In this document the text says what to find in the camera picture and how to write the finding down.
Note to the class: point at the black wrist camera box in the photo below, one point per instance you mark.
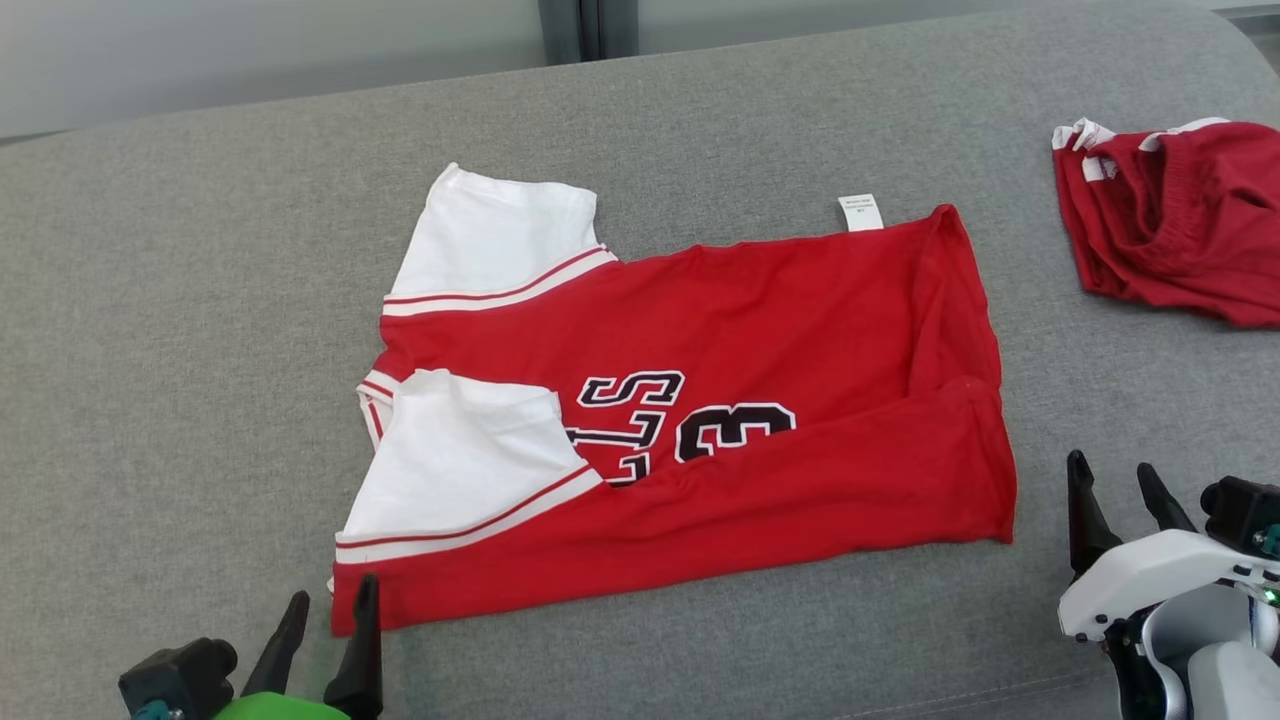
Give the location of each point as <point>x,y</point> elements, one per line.
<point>180,675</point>
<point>1240,510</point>

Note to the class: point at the red shorts white trim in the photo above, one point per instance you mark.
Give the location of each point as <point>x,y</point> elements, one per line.
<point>1180,230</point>

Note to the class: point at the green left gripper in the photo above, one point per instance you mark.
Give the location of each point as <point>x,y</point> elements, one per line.
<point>280,708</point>

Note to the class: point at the grey fabric sofa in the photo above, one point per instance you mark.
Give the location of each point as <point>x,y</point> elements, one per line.
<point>200,300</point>

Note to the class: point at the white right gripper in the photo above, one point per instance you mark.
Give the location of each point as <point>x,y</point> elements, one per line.
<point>1150,575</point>

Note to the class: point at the red white jersey shirt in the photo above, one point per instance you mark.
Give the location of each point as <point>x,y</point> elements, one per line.
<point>780,330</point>

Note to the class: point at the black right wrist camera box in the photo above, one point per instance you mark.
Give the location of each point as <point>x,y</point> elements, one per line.
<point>1240,510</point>

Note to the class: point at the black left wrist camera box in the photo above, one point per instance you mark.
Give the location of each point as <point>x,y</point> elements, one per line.
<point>180,675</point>

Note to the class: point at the grey partition post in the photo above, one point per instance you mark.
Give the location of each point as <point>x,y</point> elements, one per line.
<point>612,25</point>
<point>560,28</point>

